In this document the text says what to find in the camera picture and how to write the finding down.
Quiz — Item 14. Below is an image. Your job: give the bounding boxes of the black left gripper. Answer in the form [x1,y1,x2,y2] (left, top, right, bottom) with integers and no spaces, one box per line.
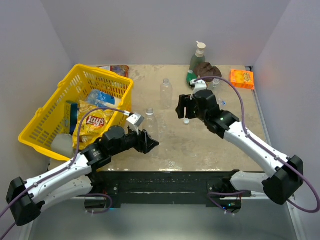
[110,124,159,156]

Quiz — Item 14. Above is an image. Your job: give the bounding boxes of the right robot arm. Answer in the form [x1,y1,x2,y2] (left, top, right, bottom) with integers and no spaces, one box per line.
[175,90,304,205]

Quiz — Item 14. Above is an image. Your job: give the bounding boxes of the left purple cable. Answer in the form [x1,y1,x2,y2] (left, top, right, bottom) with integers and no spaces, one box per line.
[0,107,131,240]

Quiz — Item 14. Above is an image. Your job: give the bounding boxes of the red snack bag behind basket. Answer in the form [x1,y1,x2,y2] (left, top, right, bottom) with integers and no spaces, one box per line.
[98,65,130,78]

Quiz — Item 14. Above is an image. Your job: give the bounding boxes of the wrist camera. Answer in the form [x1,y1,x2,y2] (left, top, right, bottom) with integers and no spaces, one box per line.
[189,79,208,100]
[126,113,145,135]

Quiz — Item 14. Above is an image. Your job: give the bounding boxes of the yellow plastic shopping basket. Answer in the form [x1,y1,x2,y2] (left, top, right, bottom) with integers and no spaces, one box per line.
[18,64,134,162]

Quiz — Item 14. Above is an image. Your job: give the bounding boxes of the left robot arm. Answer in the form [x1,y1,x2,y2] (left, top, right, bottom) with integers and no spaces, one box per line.
[6,126,159,226]

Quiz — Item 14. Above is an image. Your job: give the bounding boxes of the clear plastic bottle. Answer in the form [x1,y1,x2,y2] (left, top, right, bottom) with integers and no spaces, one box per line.
[144,107,160,157]
[160,78,173,110]

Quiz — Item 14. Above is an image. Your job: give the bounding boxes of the aluminium frame rail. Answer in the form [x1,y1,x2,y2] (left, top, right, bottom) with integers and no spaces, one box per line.
[286,196,307,240]

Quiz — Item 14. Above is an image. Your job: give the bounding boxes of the green soap pump bottle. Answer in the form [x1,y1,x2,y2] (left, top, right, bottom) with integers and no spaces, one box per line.
[189,41,207,71]

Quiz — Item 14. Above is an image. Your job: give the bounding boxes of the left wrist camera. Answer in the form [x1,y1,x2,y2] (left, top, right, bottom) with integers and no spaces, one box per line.
[126,113,145,135]

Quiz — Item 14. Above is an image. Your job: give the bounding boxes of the uncapped clear bottle by bag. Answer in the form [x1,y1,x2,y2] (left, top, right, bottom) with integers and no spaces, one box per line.
[207,78,220,95]

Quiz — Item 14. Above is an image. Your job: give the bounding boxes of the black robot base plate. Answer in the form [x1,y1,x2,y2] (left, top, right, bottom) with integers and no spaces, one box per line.
[84,170,252,213]

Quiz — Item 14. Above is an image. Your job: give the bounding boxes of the green plastic bag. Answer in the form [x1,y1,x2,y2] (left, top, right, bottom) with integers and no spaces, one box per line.
[186,69,198,89]

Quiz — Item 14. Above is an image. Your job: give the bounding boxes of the orange candy box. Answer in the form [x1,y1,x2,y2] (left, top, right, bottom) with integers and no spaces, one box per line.
[229,69,255,90]

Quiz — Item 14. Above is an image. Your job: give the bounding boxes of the blue white plastic package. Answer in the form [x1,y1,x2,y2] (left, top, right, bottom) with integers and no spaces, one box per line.
[85,89,121,108]

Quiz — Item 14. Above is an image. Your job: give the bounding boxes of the yellow Lays chips bag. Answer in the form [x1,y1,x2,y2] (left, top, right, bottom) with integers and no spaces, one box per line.
[72,100,114,150]

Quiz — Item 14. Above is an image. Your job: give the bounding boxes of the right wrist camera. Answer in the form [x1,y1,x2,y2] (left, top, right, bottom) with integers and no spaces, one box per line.
[189,79,208,100]

